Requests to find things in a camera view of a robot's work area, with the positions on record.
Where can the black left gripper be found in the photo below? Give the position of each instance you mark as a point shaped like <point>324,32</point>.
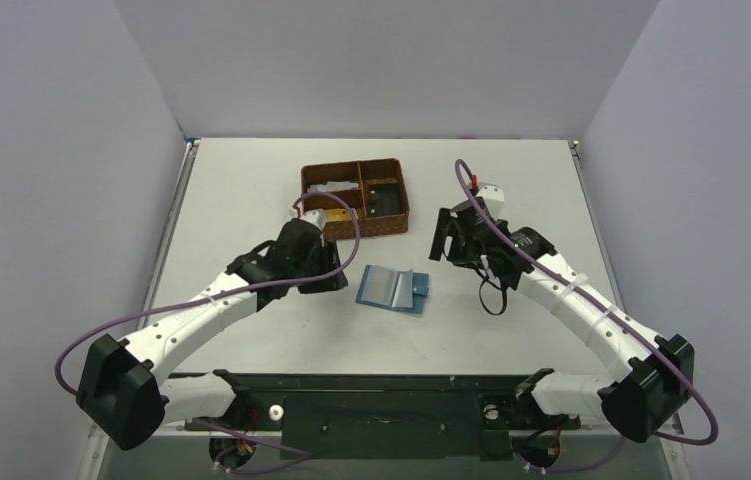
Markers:
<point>325,266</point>

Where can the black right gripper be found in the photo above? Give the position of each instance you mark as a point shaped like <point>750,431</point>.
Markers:
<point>451,235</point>

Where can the blue leather card holder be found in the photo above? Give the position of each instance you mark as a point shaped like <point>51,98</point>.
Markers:
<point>393,290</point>

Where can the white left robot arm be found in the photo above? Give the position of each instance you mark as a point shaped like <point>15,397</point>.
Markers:
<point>129,387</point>

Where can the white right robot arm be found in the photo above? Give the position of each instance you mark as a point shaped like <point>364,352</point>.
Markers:
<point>648,375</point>

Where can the gold card in basket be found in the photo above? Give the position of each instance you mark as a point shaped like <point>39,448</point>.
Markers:
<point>338,215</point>

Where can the silver cards in basket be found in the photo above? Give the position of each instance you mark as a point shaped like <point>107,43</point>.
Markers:
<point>332,187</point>

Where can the black items in basket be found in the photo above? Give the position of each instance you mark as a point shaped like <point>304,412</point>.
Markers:
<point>385,200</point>

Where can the brown woven divided basket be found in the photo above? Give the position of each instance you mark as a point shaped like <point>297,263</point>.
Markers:
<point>366,172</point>

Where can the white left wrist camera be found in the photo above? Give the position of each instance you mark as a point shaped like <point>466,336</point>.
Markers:
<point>316,217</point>

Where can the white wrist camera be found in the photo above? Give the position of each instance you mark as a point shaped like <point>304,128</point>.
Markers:
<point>316,217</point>
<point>493,198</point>

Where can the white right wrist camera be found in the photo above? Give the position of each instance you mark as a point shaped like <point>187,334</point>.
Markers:
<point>493,198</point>

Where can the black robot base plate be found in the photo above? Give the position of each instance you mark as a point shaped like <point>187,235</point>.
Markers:
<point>390,442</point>

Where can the aluminium frame rail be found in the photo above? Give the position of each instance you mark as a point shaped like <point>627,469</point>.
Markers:
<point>130,418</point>

